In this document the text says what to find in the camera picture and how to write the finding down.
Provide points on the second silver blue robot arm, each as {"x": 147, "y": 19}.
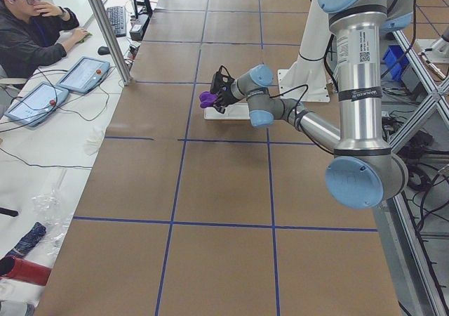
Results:
{"x": 439, "y": 48}

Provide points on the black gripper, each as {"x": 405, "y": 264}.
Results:
{"x": 226, "y": 91}

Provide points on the black desktop computer box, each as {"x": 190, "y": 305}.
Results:
{"x": 139, "y": 27}

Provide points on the purple towel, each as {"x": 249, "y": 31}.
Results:
{"x": 207, "y": 99}

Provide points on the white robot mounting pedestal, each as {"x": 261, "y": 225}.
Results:
{"x": 306, "y": 78}

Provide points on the aluminium frame post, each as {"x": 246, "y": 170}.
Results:
{"x": 100, "y": 15}

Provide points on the blue storage bin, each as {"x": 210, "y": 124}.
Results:
{"x": 395, "y": 61}

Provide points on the near teach pendant tablet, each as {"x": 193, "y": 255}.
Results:
{"x": 37, "y": 105}

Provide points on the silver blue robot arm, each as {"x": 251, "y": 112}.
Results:
{"x": 364, "y": 170}

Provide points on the dark blue folded cloth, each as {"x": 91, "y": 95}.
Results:
{"x": 29, "y": 241}

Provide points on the black computer mouse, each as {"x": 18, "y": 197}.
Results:
{"x": 103, "y": 50}

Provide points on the teach pendant tablet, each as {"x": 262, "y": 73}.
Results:
{"x": 86, "y": 74}
{"x": 37, "y": 105}

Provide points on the clear plastic wrap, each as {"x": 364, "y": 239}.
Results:
{"x": 53, "y": 213}

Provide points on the black keyboard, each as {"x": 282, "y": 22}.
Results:
{"x": 117, "y": 19}

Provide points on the far teach pendant tablet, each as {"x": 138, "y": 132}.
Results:
{"x": 86, "y": 74}

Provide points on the red bottle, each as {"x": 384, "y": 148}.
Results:
{"x": 22, "y": 270}

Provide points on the seated person in black jacket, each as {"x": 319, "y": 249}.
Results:
{"x": 36, "y": 33}

